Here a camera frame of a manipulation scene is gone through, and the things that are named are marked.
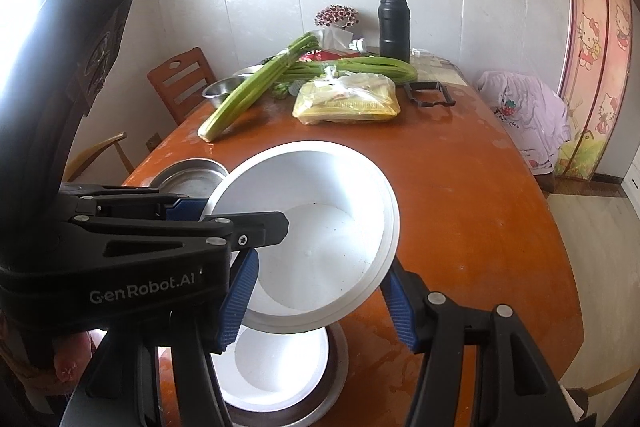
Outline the brown wooden chair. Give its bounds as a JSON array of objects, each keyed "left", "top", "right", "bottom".
[{"left": 147, "top": 47, "right": 218, "bottom": 126}]

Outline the pink cartoon cat wardrobe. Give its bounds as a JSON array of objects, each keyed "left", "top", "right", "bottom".
[{"left": 557, "top": 0, "right": 636, "bottom": 182}]

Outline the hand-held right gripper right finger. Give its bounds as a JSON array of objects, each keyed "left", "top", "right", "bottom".
[{"left": 377, "top": 259, "right": 569, "bottom": 427}]

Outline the celery bunch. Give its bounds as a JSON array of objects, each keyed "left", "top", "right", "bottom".
[
  {"left": 197, "top": 32, "right": 321, "bottom": 142},
  {"left": 275, "top": 56, "right": 418, "bottom": 85}
]

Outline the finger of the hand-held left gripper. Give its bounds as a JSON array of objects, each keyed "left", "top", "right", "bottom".
[
  {"left": 60, "top": 184, "right": 208, "bottom": 223},
  {"left": 72, "top": 212, "right": 290, "bottom": 258}
]

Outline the person's left hand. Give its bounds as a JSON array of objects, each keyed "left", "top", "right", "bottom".
[{"left": 52, "top": 329, "right": 93, "bottom": 383}]

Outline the red packet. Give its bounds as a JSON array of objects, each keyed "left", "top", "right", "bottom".
[{"left": 300, "top": 49, "right": 361, "bottom": 62}]

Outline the white bowl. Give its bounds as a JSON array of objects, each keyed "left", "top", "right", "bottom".
[
  {"left": 207, "top": 322, "right": 331, "bottom": 410},
  {"left": 206, "top": 141, "right": 401, "bottom": 335}
]

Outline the round steel pan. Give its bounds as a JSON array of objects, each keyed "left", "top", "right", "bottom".
[{"left": 147, "top": 157, "right": 231, "bottom": 200}]

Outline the window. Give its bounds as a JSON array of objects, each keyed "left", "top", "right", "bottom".
[{"left": 0, "top": 0, "right": 56, "bottom": 72}]

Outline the white tissue pack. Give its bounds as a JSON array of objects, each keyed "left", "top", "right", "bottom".
[{"left": 316, "top": 27, "right": 355, "bottom": 52}]

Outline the shallow steel plate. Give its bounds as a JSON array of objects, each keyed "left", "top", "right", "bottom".
[{"left": 225, "top": 319, "right": 351, "bottom": 427}]

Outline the light wooden armchair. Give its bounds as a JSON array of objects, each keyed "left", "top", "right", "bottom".
[{"left": 65, "top": 132, "right": 136, "bottom": 182}]

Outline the black metal handle frame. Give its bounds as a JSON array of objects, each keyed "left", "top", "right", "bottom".
[{"left": 402, "top": 81, "right": 457, "bottom": 108}]

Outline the clear bag of yellow noodles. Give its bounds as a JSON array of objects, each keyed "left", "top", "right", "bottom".
[{"left": 292, "top": 67, "right": 402, "bottom": 126}]

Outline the pink printed garment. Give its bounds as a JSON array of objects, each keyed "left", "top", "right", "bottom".
[{"left": 475, "top": 69, "right": 573, "bottom": 175}]

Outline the red and white flower bouquet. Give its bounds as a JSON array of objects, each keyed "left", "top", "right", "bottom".
[{"left": 314, "top": 5, "right": 360, "bottom": 29}]

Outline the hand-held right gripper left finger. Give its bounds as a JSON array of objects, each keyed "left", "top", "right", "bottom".
[{"left": 60, "top": 249, "right": 261, "bottom": 427}]

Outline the black thermos bottle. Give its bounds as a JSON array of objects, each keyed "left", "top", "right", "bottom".
[{"left": 377, "top": 0, "right": 412, "bottom": 64}]

